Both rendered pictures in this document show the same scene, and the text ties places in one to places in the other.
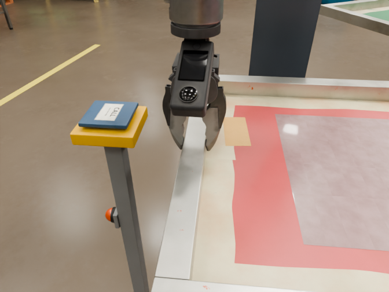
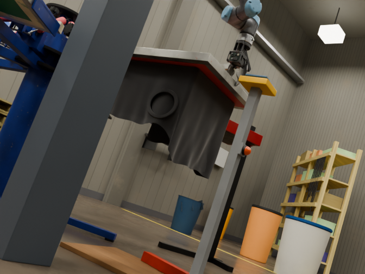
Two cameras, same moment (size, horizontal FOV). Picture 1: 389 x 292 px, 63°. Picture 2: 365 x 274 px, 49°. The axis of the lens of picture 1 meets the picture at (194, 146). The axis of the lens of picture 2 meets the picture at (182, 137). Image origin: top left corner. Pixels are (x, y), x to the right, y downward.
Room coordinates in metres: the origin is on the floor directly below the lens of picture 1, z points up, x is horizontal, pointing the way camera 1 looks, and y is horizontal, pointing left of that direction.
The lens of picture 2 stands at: (2.16, 0.78, 0.34)
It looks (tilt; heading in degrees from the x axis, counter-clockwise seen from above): 9 degrees up; 209
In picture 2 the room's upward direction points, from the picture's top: 20 degrees clockwise
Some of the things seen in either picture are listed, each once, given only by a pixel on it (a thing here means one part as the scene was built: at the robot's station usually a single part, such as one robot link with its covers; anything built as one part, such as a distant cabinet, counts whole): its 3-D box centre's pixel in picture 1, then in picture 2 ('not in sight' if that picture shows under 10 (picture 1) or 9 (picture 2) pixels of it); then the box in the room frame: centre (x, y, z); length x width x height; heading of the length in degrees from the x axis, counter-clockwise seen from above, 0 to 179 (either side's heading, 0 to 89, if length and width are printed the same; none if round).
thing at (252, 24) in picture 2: not in sight; (249, 26); (0.47, 0.00, 1.28); 0.09 x 0.08 x 0.11; 142
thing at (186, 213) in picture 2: not in sight; (187, 214); (-3.50, -1.81, 0.27); 0.47 x 0.43 x 0.55; 85
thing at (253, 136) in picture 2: not in sight; (216, 127); (-0.85, -0.60, 1.06); 0.61 x 0.46 x 0.12; 145
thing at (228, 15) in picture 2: not in sight; (235, 16); (0.55, -0.05, 1.28); 0.11 x 0.11 x 0.08; 52
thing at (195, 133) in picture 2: not in sight; (202, 128); (0.44, -0.08, 0.74); 0.45 x 0.03 x 0.43; 175
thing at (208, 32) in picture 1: (195, 61); (239, 55); (0.47, 0.00, 1.12); 0.09 x 0.08 x 0.12; 175
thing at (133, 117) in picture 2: not in sight; (146, 99); (0.60, -0.34, 0.77); 0.46 x 0.09 x 0.36; 85
